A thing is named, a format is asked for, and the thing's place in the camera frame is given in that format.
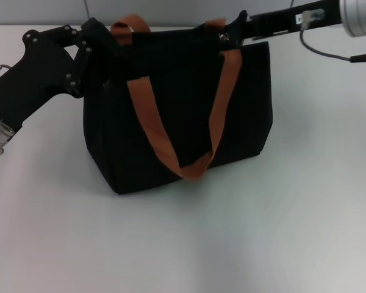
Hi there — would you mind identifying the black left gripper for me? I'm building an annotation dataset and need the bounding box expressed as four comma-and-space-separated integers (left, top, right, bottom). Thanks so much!
0, 17, 112, 134

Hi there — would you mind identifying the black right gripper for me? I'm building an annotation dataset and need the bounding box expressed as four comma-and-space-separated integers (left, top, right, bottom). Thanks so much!
228, 0, 345, 47

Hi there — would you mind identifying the black food bag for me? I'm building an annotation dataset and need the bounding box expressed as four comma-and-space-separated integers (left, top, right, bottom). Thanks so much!
82, 10, 275, 196

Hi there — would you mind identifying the grey right gripper cable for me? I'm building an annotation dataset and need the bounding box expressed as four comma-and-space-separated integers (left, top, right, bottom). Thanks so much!
298, 9, 366, 64

